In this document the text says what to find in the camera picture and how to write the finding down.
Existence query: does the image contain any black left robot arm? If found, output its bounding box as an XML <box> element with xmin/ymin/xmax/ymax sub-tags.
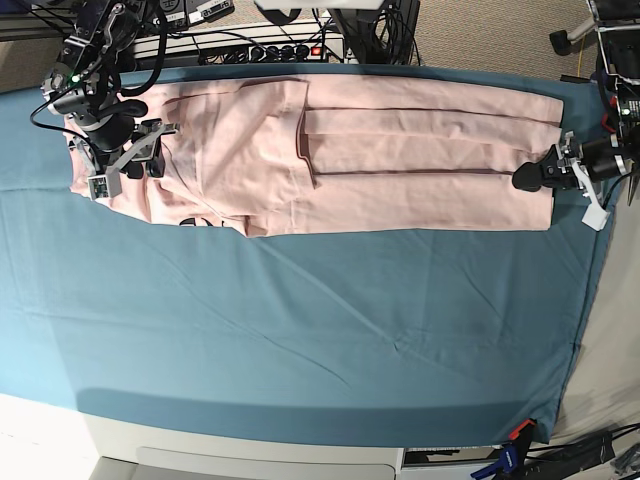
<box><xmin>512</xmin><ymin>1</ymin><xmax>639</xmax><ymax>202</ymax></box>

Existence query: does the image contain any white power strip red switch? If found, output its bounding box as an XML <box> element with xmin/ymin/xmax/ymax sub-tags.
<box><xmin>164</xmin><ymin>30</ymin><xmax>344</xmax><ymax>68</ymax></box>

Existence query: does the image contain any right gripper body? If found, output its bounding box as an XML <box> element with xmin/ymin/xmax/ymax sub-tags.
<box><xmin>93</xmin><ymin>118</ymin><xmax>180</xmax><ymax>180</ymax></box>

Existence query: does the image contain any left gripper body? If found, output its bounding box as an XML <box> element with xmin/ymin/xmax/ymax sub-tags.
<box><xmin>512</xmin><ymin>131</ymin><xmax>625</xmax><ymax>192</ymax></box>

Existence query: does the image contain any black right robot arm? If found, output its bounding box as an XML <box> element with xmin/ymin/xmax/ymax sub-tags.
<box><xmin>30</xmin><ymin>1</ymin><xmax>177</xmax><ymax>179</ymax></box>

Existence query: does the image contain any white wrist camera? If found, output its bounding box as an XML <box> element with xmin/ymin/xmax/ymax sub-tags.
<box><xmin>87</xmin><ymin>171</ymin><xmax>122</xmax><ymax>201</ymax></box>
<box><xmin>582</xmin><ymin>196</ymin><xmax>610</xmax><ymax>232</ymax></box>

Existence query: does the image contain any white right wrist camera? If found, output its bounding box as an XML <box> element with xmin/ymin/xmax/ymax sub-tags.
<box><xmin>87</xmin><ymin>171</ymin><xmax>122</xmax><ymax>201</ymax></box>

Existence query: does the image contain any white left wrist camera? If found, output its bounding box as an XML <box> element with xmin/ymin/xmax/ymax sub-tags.
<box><xmin>582</xmin><ymin>196</ymin><xmax>610</xmax><ymax>232</ymax></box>

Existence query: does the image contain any pink T-shirt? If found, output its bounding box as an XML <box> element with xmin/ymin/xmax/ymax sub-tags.
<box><xmin>67</xmin><ymin>77</ymin><xmax>566</xmax><ymax>240</ymax></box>

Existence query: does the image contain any red black clamp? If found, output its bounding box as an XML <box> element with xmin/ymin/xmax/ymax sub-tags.
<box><xmin>508</xmin><ymin>418</ymin><xmax>537</xmax><ymax>441</ymax></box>

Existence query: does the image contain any blue spring clamp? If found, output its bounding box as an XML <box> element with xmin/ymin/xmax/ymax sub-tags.
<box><xmin>471</xmin><ymin>434</ymin><xmax>532</xmax><ymax>480</ymax></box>

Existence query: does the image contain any black cable bundle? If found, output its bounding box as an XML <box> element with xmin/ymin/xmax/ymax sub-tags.
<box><xmin>259</xmin><ymin>0</ymin><xmax>421</xmax><ymax>65</ymax></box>

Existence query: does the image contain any teal table cloth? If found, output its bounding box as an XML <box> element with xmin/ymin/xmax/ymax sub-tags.
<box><xmin>1</xmin><ymin>89</ymin><xmax>611</xmax><ymax>447</ymax></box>

